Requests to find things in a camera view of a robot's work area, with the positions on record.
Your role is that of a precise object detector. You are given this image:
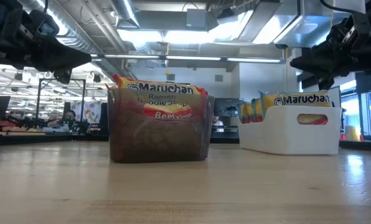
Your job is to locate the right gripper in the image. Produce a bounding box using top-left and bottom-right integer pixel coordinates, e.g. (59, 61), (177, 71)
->
(290, 41), (371, 91)

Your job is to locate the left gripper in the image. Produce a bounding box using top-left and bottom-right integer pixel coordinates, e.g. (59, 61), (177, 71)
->
(3, 10), (93, 85)

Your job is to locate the white plastic bin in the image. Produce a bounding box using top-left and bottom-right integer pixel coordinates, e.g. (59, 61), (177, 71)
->
(237, 105), (342, 156)

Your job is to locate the red Maruchan ramen pack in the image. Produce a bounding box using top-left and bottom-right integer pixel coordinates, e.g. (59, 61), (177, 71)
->
(112, 73), (209, 162)

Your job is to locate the grey plastic bin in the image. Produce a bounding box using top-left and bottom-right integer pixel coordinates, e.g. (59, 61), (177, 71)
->
(106, 86), (216, 164)

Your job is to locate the white patterned cloth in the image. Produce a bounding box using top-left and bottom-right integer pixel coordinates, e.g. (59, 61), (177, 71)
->
(70, 101), (102, 124)

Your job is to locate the person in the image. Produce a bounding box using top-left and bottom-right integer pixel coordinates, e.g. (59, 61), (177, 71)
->
(47, 109), (78, 129)
(211, 115), (226, 133)

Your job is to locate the yellow plastic object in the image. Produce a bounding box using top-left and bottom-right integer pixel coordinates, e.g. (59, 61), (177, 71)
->
(340, 125), (362, 142)

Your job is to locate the dark grey shelving unit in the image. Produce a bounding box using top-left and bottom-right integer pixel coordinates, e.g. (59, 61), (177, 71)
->
(214, 98), (245, 139)

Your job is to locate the round silver ceiling duct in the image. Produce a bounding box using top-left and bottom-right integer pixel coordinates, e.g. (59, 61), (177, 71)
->
(17, 0), (127, 78)
(110, 0), (141, 29)

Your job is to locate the black rig frame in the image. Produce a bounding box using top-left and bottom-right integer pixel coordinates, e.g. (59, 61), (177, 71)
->
(37, 77), (87, 125)

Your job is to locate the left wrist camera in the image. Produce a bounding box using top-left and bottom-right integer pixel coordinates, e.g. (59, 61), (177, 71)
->
(27, 8), (61, 38)

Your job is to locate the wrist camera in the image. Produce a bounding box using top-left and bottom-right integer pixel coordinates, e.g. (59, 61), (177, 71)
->
(326, 12), (365, 46)
(27, 8), (61, 38)

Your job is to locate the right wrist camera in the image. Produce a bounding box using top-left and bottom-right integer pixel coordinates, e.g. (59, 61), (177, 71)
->
(326, 12), (365, 46)

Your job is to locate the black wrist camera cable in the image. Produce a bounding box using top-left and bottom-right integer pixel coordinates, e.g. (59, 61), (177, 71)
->
(319, 0), (360, 15)

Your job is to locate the black aluminium table frame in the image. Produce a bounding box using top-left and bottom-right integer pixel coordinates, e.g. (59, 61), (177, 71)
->
(0, 132), (371, 153)

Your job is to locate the long ceiling light rail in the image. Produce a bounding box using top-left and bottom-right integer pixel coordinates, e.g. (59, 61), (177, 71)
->
(90, 52), (282, 64)

